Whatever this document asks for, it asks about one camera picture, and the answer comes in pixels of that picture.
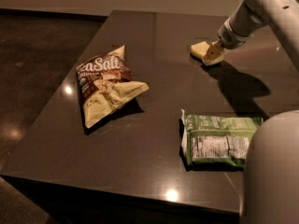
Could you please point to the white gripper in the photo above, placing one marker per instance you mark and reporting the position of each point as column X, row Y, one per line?
column 230, row 38

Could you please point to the yellow sponge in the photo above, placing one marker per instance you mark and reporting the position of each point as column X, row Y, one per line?
column 198, row 50

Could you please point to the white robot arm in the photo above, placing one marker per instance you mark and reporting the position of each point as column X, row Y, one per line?
column 271, row 181

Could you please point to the green chip bag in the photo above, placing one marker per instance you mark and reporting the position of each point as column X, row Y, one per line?
column 214, row 141

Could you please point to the brown sea salt chip bag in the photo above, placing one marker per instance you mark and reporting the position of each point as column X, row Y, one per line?
column 106, row 85

